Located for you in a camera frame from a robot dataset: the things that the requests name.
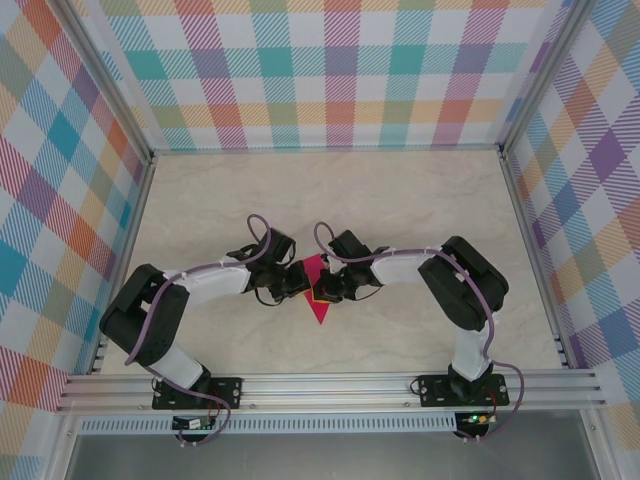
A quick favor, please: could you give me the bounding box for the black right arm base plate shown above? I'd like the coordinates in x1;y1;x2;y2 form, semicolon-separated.
417;373;510;409

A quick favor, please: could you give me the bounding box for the grey metal panel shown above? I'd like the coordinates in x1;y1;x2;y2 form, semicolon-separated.
64;430;601;480

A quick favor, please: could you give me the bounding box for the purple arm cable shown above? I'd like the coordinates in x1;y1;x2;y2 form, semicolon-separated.
123;214;274;449
313;221;526;444

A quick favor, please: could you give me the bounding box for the aluminium frame post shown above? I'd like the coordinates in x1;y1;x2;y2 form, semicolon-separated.
59;0;154;162
498;0;597;151

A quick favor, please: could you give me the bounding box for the thin aluminium frame rail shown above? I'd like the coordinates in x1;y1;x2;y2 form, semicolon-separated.
149;143;504;156

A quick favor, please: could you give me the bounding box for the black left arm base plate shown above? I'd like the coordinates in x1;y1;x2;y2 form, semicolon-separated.
151;375;245;411

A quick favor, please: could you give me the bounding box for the slotted grey cable duct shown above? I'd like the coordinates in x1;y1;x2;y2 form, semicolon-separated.
78;412;459;435

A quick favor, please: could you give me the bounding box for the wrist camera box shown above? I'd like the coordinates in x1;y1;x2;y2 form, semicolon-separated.
327;229;373;262
262;229;297;264

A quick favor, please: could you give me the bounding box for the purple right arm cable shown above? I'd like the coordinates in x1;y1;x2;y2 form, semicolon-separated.
313;221;526;444

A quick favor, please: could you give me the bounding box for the pink paper sheet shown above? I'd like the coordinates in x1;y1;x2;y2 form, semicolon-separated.
301;253;332;326

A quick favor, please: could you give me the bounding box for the aluminium side rail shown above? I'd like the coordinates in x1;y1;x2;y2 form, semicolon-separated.
87;154;157;375
499;149;575;371

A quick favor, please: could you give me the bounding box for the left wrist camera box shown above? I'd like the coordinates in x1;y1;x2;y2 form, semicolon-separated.
262;229;297;264

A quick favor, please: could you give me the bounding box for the wide aluminium mounting rail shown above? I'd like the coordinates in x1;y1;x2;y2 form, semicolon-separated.
54;369;609;414

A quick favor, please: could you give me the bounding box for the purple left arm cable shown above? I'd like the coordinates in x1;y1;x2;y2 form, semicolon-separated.
123;214;274;449

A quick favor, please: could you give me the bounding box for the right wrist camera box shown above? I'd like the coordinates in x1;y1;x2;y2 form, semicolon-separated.
327;229;373;262

